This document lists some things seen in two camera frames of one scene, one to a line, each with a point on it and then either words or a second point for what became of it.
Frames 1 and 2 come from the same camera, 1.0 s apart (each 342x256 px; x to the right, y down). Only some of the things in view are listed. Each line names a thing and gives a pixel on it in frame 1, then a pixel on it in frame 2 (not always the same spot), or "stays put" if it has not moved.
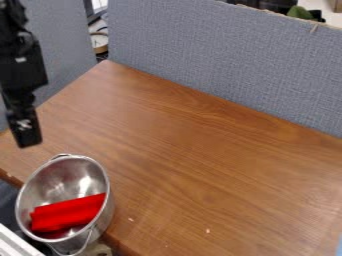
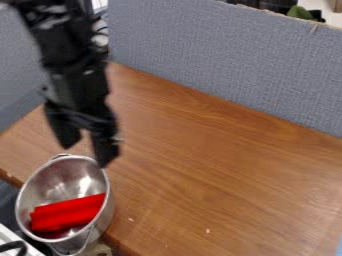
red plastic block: (55, 217) stays put
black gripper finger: (26, 127) → (67, 125)
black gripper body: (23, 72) → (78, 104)
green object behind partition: (298, 11) stays put
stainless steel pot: (66, 178) stays put
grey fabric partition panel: (265, 59) stays put
